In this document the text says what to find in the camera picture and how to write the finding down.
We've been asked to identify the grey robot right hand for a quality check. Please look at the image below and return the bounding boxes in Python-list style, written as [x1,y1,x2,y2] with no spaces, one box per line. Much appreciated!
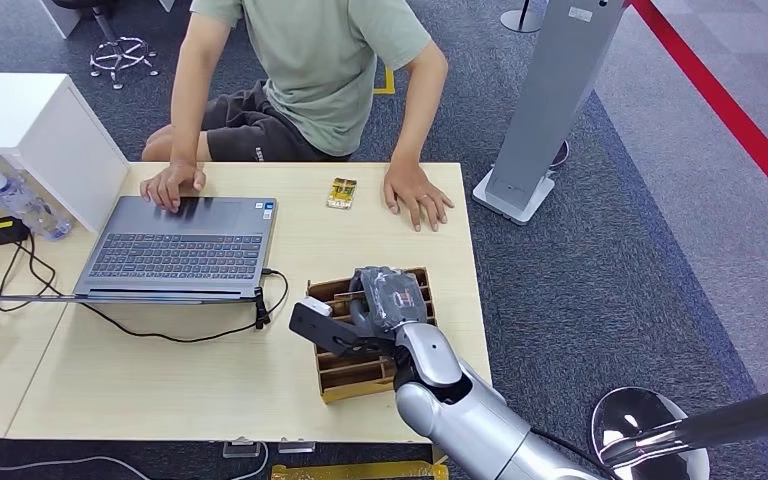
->
[349,266,430,337]

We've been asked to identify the person's left hand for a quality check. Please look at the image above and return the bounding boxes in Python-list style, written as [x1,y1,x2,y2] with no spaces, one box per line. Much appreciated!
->
[382,160,457,234]

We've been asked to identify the person's right hand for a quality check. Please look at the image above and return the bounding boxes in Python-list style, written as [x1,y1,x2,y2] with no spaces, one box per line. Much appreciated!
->
[139,160,208,215]

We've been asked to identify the small orange picture card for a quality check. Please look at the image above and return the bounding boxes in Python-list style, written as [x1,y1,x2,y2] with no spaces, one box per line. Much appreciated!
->
[326,176,359,211]

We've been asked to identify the wooden slotted card holder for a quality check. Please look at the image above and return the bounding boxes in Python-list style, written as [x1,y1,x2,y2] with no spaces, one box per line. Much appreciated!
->
[305,266,439,405]

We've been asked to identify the person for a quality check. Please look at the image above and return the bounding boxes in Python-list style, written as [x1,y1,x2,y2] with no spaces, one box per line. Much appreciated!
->
[140,0,452,164]

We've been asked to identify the grey laptop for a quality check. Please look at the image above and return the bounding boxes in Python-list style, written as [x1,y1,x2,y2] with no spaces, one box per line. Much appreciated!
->
[72,195,279,306]

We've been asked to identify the office chair with chrome base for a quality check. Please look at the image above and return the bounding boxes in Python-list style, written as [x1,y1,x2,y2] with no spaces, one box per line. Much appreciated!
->
[51,0,161,92]

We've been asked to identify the clear plastic water bottle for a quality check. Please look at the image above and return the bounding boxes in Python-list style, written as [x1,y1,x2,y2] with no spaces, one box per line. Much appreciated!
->
[0,153,75,242]

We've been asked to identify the black round floor base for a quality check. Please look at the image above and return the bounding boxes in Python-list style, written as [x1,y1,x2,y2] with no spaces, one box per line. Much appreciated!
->
[548,138,571,172]

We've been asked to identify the white box cabinet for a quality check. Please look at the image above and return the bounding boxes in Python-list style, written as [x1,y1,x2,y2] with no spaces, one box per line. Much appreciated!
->
[0,72,132,234]

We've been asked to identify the grey kiosk stand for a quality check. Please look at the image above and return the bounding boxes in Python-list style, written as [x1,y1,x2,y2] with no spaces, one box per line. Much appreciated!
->
[471,0,630,227]

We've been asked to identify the clear table clip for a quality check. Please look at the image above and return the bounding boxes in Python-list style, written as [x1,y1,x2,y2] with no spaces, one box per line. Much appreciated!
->
[221,437,265,460]
[276,438,318,456]

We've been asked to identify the yellow strip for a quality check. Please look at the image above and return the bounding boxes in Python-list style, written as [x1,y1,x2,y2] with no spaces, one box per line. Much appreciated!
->
[270,459,451,480]

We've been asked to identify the black pole stanchion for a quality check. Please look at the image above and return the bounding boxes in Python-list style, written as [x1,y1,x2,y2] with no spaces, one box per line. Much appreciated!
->
[499,0,552,35]

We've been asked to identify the white furniture corner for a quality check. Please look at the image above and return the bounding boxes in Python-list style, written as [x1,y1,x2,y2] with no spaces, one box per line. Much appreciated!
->
[38,0,85,40]

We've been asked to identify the chrome stanchion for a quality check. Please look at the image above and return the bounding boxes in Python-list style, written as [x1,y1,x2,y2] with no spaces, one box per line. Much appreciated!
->
[589,380,768,480]

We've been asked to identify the red floor tape strip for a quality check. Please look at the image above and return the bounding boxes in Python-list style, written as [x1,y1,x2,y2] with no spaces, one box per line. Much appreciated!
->
[627,0,768,225]

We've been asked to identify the black laptop cable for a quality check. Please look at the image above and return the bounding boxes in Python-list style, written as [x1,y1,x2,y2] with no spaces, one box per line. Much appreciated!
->
[79,266,291,345]

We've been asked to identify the black adapter cable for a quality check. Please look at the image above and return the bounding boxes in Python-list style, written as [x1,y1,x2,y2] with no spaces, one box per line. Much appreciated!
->
[0,230,61,313]

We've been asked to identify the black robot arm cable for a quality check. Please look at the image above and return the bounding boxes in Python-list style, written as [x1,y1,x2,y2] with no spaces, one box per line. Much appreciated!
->
[530,429,620,480]

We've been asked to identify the white cable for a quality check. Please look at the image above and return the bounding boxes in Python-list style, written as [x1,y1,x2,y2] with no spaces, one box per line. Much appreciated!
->
[0,442,271,480]

